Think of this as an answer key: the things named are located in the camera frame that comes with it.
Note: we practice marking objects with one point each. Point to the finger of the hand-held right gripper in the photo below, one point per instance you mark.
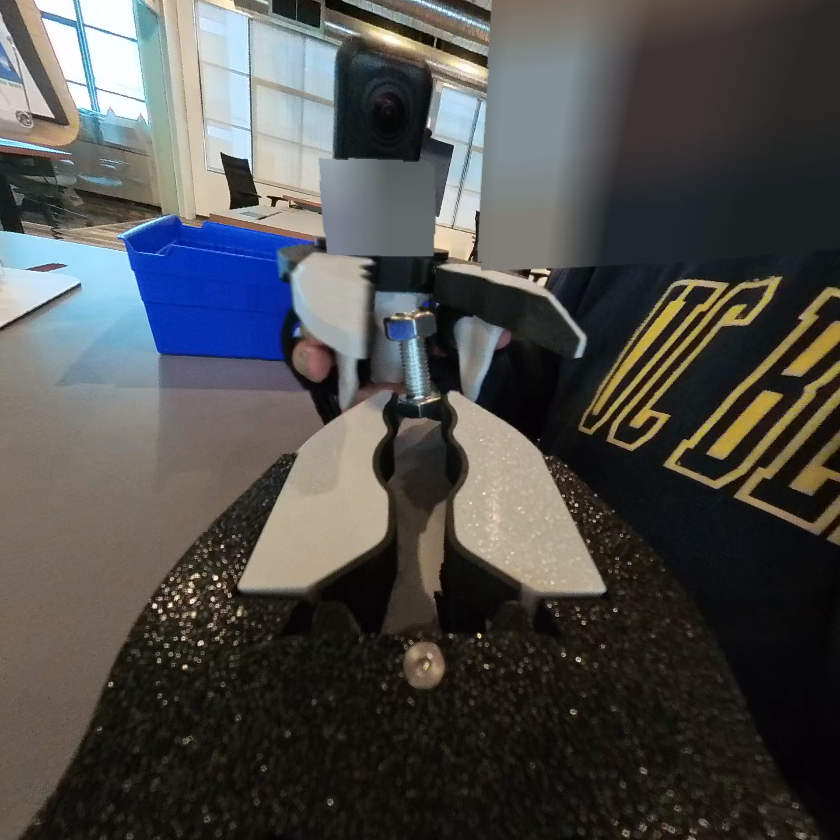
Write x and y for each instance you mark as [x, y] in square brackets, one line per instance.
[499, 295]
[328, 295]

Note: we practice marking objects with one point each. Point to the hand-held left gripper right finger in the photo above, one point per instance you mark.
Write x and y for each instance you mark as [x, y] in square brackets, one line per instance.
[525, 512]

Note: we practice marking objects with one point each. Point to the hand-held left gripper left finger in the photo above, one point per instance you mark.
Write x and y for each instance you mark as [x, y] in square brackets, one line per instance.
[321, 512]

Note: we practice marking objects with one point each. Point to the silver hex bolt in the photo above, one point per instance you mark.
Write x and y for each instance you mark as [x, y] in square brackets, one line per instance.
[410, 326]
[415, 367]

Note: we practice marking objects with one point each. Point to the blue plastic bin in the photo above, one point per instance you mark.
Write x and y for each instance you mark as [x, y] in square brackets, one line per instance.
[210, 295]

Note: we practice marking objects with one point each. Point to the person's right hand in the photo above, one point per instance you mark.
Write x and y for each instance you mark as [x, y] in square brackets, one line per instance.
[315, 361]

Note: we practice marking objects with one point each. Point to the wooden top desk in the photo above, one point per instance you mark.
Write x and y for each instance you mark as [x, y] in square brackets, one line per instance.
[262, 220]

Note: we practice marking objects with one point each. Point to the black office chair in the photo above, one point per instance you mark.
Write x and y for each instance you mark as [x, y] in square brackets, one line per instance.
[237, 177]

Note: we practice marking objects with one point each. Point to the navy sweatshirt yellow print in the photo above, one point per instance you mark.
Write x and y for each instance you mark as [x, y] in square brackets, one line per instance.
[656, 590]

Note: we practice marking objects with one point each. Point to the large gridded window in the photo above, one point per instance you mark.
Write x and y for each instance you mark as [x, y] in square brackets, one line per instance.
[289, 79]

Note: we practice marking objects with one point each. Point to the small dark red object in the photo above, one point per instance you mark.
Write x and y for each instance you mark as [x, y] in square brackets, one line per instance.
[49, 266]

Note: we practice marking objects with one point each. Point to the white flat board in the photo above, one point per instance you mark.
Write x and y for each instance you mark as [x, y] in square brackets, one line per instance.
[33, 292]

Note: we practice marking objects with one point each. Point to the tall bright window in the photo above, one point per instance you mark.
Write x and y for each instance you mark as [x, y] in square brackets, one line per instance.
[111, 52]

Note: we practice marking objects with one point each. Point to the metal ceiling duct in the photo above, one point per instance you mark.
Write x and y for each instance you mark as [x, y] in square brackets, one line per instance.
[426, 16]

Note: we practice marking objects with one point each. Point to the wood framed wall board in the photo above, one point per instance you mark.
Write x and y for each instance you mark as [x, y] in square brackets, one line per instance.
[19, 72]

